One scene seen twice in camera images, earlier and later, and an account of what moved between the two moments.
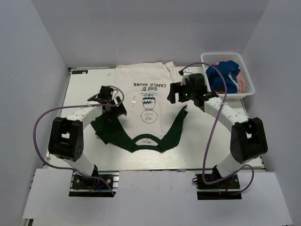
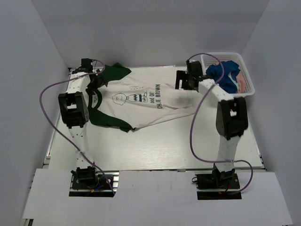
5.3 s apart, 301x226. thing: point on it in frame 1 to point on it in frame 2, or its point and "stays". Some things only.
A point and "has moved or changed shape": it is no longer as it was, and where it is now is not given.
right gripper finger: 178,88 to 181,75
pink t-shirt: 241,86 stays
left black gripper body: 113,112 to 95,84
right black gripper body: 190,92 to 188,85
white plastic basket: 208,59 stays
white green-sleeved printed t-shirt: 152,122 has moved or changed shape
